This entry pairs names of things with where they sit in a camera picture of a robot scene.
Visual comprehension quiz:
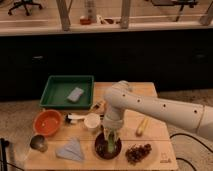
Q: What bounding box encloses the black office chair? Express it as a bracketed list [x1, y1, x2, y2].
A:
[8, 0, 43, 16]

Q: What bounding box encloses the grey sponge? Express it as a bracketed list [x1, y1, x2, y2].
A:
[67, 87, 84, 102]

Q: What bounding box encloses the white handled brush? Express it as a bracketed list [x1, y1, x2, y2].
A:
[65, 114, 85, 124]

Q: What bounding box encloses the small brown yellow item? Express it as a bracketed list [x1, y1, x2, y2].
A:
[89, 101, 103, 112]

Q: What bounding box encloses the black cable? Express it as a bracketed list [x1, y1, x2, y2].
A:
[169, 132, 213, 171]

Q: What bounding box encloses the blue folded cloth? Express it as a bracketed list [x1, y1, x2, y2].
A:
[55, 138, 85, 162]

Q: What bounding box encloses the metal cup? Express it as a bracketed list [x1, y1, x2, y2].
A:
[30, 135, 48, 152]

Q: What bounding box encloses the green plastic tray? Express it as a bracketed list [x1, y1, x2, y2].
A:
[40, 75, 94, 109]

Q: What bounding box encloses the dark grape bunch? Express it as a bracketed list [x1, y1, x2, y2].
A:
[125, 144, 152, 165]

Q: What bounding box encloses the white cup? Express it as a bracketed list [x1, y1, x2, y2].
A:
[84, 113, 101, 130]

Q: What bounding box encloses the black stand left edge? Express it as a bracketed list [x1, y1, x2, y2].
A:
[0, 138, 9, 171]

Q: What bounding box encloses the green pepper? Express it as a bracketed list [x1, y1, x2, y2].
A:
[107, 132, 115, 153]

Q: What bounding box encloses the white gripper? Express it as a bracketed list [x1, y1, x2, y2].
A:
[102, 116, 124, 142]

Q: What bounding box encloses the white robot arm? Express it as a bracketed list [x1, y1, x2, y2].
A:
[103, 81, 213, 141]

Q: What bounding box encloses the orange bowl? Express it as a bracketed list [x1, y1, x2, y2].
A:
[33, 109, 62, 137]

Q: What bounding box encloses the red object on shelf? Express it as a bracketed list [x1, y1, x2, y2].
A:
[79, 16, 92, 25]

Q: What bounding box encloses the dark purple bowl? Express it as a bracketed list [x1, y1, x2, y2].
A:
[94, 133, 122, 160]

